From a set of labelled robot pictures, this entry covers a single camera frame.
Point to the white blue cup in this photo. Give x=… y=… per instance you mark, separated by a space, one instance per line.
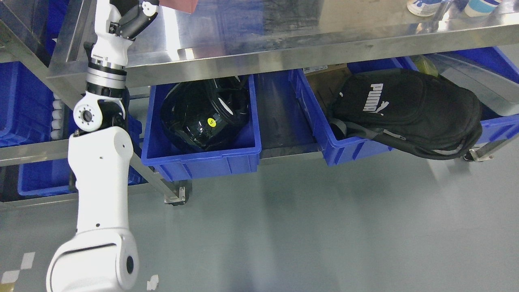
x=423 y=8

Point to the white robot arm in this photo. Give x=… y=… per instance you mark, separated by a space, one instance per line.
x=102 y=256

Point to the black Puma backpack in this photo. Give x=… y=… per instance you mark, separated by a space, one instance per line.
x=421 y=114

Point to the blue bin upper left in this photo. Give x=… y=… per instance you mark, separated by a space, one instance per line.
x=25 y=106

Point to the black glossy helmet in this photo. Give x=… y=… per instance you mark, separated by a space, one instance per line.
x=206 y=115

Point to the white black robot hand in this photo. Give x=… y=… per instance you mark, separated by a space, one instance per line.
x=117 y=27

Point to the cart caster wheel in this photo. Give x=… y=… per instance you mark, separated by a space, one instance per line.
x=180 y=192

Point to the light blue cup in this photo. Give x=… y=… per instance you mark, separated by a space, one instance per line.
x=475 y=8

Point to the cardboard piece in bin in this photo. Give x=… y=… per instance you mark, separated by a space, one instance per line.
x=326 y=81

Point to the blue bin far right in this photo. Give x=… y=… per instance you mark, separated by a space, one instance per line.
x=493 y=78

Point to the blue bin with helmet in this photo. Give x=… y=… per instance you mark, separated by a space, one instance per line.
x=242 y=156

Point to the blue bin lower left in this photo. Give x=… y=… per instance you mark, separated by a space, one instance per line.
x=50 y=178

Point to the pink plastic storage box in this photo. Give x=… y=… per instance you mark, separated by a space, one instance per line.
x=186 y=6

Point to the blue bin with backpack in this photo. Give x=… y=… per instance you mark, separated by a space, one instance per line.
x=335 y=151

